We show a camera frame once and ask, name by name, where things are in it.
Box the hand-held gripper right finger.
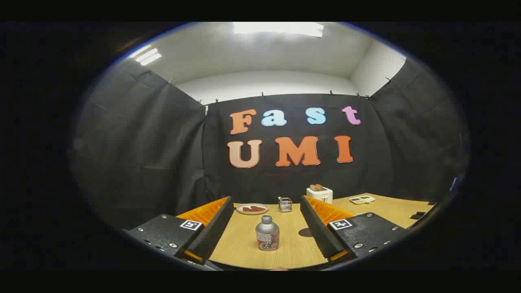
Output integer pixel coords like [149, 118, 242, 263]
[300, 195, 409, 263]

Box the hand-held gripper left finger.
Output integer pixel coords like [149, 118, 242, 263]
[128, 196, 235, 266]

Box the silver juice bottle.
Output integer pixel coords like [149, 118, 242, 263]
[255, 215, 280, 251]

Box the wooden table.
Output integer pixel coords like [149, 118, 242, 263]
[210, 193, 437, 270]

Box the small white plate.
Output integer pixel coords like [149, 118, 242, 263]
[236, 203, 269, 215]

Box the white toaster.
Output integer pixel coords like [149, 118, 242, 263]
[306, 186, 333, 205]

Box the ceiling light panel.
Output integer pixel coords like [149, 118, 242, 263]
[135, 48, 162, 66]

